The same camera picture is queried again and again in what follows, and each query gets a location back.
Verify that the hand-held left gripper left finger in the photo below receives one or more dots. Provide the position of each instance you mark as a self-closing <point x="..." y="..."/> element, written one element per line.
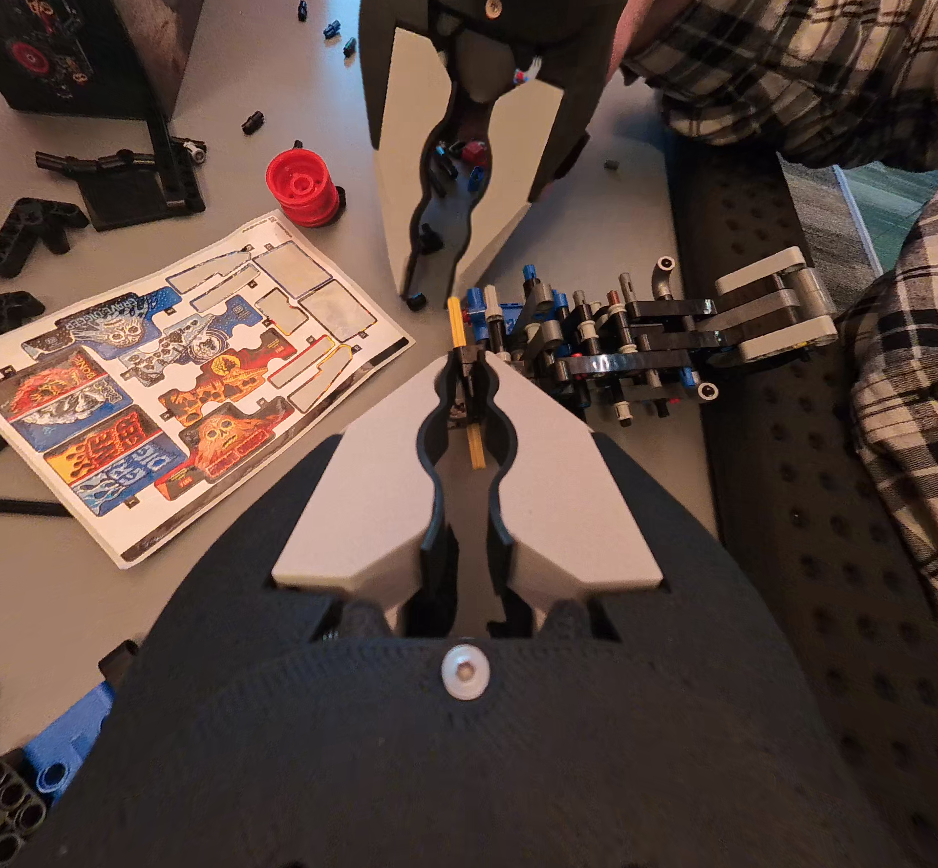
<point x="366" y="509"/>

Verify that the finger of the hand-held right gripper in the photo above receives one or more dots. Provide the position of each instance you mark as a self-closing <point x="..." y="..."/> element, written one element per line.
<point x="517" y="149"/>
<point x="410" y="98"/>

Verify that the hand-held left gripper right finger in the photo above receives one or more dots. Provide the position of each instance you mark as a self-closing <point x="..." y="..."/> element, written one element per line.
<point x="579" y="509"/>

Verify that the blue and black toy chassis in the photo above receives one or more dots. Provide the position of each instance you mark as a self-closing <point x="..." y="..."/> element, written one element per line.
<point x="645" y="363"/>

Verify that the small black toy connector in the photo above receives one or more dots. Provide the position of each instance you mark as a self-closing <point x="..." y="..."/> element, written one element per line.
<point x="469" y="369"/>

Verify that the yellow toy axle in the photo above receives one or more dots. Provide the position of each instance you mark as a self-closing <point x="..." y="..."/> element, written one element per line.
<point x="458" y="325"/>

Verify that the grey desk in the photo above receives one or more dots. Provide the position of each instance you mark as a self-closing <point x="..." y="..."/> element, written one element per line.
<point x="308" y="98"/>

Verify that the scatter of small toy pins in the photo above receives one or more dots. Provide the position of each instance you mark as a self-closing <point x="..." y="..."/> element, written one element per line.
<point x="333" y="27"/>

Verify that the red toy wheel rim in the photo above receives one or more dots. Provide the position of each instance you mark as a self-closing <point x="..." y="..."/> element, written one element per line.
<point x="300" y="186"/>

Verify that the colourful sticker sheet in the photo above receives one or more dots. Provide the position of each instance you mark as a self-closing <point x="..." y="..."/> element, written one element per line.
<point x="220" y="369"/>

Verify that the black dimpled pad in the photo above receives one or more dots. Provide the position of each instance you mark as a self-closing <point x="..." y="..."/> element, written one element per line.
<point x="806" y="516"/>

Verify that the black toy tile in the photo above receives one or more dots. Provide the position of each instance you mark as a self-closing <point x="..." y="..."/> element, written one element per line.
<point x="117" y="663"/>

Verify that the black toy subassembly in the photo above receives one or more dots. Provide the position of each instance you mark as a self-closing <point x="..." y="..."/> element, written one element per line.
<point x="124" y="193"/>

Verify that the black toy axle rod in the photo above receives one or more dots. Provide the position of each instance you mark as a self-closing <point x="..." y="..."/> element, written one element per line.
<point x="29" y="509"/>

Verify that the toy truck set box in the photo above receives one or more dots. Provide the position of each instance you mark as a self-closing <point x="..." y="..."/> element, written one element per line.
<point x="73" y="17"/>

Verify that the person's plaid shirt torso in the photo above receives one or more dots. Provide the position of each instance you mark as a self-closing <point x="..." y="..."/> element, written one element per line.
<point x="901" y="369"/>

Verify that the blue toy panel block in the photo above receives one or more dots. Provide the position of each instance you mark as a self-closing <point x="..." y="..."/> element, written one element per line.
<point x="70" y="743"/>

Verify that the black angled toy beam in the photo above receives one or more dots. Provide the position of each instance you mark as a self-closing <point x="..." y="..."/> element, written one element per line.
<point x="18" y="307"/>
<point x="29" y="223"/>

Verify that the black holed toy beam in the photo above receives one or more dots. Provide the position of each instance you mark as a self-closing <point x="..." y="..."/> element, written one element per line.
<point x="18" y="809"/>

